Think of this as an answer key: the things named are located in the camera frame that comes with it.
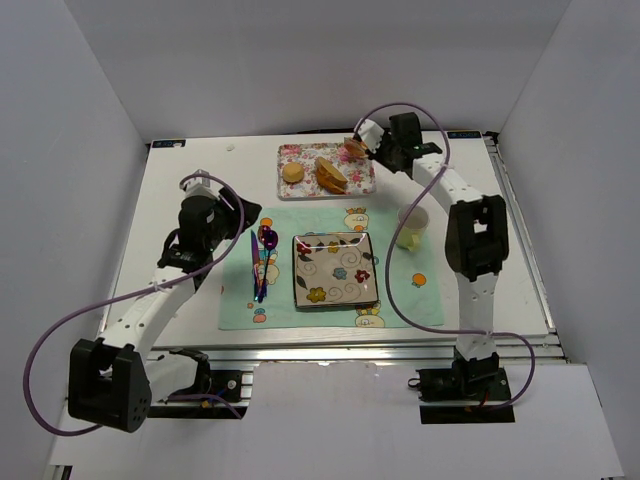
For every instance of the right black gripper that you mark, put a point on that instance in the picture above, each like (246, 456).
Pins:
(379, 150)

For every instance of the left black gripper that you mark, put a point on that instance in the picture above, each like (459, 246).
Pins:
(235, 213)

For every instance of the oval bread roll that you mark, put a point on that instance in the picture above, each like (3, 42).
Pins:
(356, 149)

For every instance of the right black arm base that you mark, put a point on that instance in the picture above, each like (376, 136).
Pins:
(444, 399)

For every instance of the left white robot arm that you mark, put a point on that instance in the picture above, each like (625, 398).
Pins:
(113, 382)

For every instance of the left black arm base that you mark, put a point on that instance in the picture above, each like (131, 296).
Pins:
(186, 384)

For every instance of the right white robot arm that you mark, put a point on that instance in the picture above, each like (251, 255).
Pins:
(476, 239)

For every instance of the round bread bun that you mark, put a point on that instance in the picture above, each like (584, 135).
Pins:
(293, 173)

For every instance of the sliced bread pieces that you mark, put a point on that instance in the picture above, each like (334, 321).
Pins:
(329, 177)

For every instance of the iridescent purple spoon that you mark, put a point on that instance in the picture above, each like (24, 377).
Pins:
(270, 242)

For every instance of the iridescent purple knife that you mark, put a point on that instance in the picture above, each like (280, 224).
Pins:
(257, 276)

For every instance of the right blue corner sticker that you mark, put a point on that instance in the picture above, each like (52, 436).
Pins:
(464, 134)

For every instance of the blue corner sticker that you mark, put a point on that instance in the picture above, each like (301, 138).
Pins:
(464, 134)
(168, 143)

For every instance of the floral serving tray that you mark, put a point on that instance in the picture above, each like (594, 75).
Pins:
(359, 172)

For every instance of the yellow green mug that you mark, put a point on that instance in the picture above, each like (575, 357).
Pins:
(413, 228)

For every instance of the square floral plate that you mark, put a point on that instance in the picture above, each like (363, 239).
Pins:
(333, 271)

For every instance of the left blue corner sticker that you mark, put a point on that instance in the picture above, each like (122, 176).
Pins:
(168, 143)

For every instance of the mint green placemat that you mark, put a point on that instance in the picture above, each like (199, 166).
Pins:
(408, 287)

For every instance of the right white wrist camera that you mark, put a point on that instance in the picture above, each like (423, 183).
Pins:
(370, 135)

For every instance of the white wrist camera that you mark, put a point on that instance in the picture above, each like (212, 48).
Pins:
(370, 135)
(197, 189)

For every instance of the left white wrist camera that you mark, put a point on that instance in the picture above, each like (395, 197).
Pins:
(197, 189)

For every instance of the aluminium table frame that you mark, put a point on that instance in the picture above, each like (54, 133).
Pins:
(248, 164)

